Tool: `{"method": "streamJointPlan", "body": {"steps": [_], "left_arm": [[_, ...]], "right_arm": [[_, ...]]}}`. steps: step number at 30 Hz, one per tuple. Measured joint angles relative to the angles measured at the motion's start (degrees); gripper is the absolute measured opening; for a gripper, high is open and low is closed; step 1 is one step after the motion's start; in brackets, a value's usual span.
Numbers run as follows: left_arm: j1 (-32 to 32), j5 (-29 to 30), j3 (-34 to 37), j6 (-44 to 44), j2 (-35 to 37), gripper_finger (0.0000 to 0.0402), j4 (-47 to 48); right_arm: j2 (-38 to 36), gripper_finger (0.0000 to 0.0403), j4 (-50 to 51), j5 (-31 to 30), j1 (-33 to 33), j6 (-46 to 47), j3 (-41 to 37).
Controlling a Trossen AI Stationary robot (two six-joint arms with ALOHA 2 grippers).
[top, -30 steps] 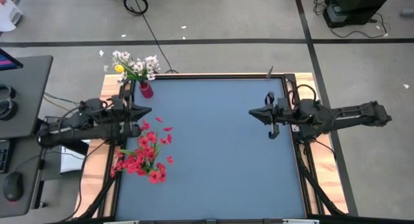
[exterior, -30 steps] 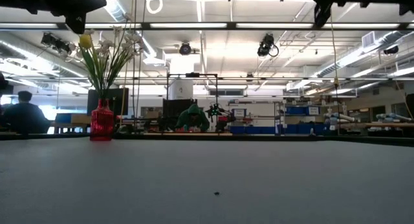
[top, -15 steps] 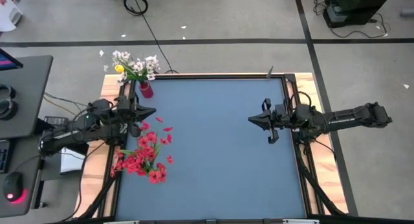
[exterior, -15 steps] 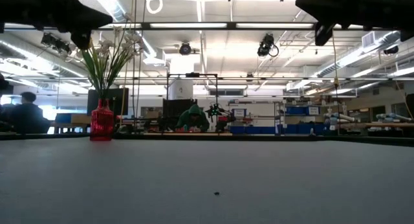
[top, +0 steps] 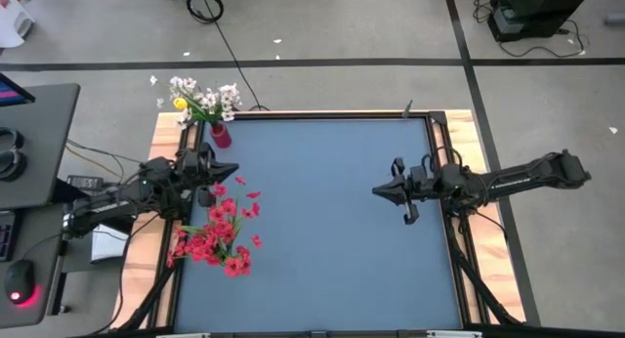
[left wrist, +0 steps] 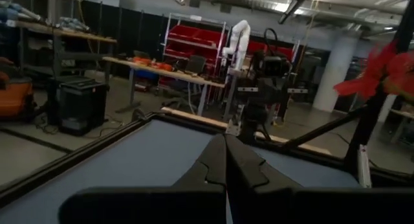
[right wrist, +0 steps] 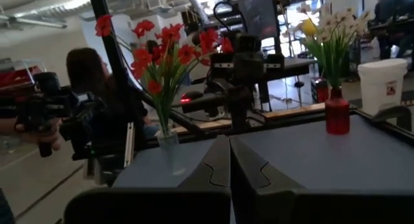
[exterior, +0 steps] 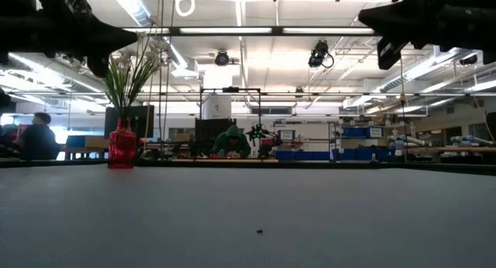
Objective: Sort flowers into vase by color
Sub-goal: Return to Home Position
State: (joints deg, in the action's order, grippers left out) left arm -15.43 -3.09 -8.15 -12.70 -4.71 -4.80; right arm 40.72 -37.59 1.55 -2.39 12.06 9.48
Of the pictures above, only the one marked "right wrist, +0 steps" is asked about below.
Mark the black frame upright post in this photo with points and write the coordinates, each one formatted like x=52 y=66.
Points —
x=108 y=39

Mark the person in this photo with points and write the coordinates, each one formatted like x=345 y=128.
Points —
x=388 y=10
x=87 y=75

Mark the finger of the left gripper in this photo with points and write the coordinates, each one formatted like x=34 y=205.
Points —
x=242 y=70
x=255 y=70

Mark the desk monitor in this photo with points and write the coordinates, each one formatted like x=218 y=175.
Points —
x=258 y=13

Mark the person's forearm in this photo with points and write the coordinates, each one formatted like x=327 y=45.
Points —
x=8 y=127

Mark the large red flower bunch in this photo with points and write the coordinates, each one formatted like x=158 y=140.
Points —
x=207 y=39

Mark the black computer mouse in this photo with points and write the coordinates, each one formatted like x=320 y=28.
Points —
x=194 y=95

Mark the black side desk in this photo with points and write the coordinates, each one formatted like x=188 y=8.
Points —
x=297 y=65

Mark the white flower bunch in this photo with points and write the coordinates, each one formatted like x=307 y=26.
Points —
x=304 y=7
x=349 y=21

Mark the person's hand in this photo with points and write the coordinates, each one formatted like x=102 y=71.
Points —
x=48 y=138

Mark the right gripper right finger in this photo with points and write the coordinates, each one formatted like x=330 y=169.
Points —
x=307 y=208

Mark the black handheld controller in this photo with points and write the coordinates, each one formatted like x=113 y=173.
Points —
x=48 y=97

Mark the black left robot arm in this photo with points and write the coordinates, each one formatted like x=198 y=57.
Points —
x=239 y=107

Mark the gray frame bracket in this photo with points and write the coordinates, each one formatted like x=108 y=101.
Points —
x=391 y=111

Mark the yellow tulip stem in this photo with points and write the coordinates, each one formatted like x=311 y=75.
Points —
x=309 y=27

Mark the red floor box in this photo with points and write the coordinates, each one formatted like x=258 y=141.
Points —
x=320 y=91

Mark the clear glass vase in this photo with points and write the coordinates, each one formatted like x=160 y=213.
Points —
x=169 y=149

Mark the red glass vase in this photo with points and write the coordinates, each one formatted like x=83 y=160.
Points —
x=337 y=117

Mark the blue table mat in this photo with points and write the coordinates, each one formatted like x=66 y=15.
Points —
x=323 y=159

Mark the white frame bracket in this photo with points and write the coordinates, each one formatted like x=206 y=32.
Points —
x=129 y=146

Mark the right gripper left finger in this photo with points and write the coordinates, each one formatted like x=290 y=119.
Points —
x=161 y=208

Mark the white plastic bucket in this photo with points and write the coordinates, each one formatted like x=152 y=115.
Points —
x=381 y=88

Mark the small red flower bunch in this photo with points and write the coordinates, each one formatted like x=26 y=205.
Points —
x=142 y=57

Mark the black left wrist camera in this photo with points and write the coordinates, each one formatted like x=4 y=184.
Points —
x=248 y=44

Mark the clear lidded red bin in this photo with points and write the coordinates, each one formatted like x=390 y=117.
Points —
x=19 y=76

